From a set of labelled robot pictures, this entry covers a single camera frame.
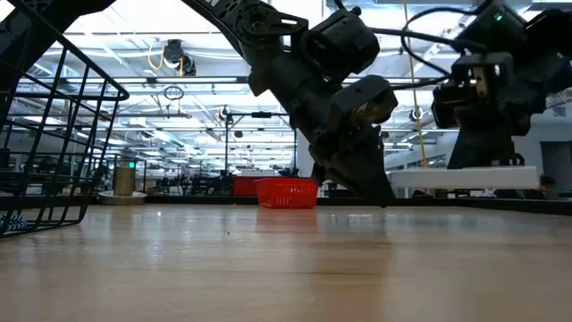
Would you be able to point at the white box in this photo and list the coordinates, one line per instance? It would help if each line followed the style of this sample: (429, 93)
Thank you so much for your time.
(465, 177)

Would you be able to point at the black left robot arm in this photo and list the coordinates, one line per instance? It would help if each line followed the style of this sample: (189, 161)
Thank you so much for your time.
(268, 27)

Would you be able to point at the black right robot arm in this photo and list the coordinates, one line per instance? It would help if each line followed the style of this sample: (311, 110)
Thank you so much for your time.
(549, 44)

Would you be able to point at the red bin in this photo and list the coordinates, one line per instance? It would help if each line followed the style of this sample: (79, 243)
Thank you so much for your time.
(245, 186)

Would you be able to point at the person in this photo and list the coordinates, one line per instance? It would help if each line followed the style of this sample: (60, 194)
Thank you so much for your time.
(546, 183)

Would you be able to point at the red plastic basket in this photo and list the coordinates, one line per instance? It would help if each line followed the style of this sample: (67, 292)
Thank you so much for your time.
(287, 193)

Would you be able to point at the round white base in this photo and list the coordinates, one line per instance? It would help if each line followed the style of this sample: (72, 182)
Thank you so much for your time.
(123, 198)

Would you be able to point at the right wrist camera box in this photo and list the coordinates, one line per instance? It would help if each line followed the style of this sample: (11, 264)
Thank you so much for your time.
(456, 105)

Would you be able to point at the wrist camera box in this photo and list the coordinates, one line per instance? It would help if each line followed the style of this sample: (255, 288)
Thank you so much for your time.
(456, 105)
(366, 100)

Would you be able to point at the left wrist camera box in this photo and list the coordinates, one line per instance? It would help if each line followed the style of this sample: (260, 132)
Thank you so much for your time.
(366, 100)

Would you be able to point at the black metal frame rig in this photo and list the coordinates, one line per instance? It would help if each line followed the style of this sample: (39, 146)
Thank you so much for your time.
(261, 115)

